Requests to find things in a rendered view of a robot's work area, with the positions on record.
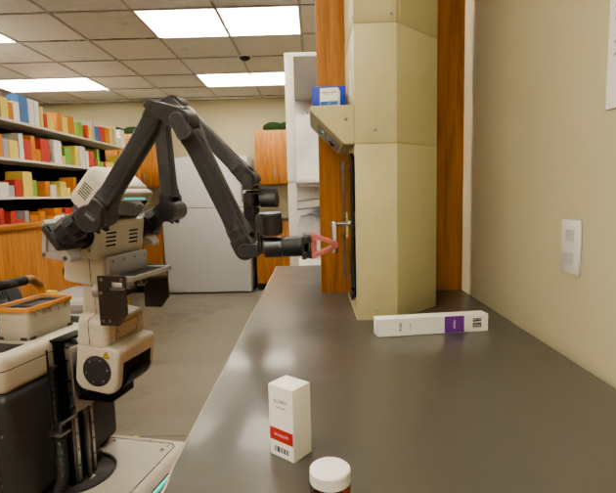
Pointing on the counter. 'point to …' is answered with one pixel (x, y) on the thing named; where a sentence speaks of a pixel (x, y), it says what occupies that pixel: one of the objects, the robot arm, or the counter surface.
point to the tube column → (427, 18)
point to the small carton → (330, 96)
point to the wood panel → (447, 220)
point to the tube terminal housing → (393, 167)
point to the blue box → (328, 87)
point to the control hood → (335, 123)
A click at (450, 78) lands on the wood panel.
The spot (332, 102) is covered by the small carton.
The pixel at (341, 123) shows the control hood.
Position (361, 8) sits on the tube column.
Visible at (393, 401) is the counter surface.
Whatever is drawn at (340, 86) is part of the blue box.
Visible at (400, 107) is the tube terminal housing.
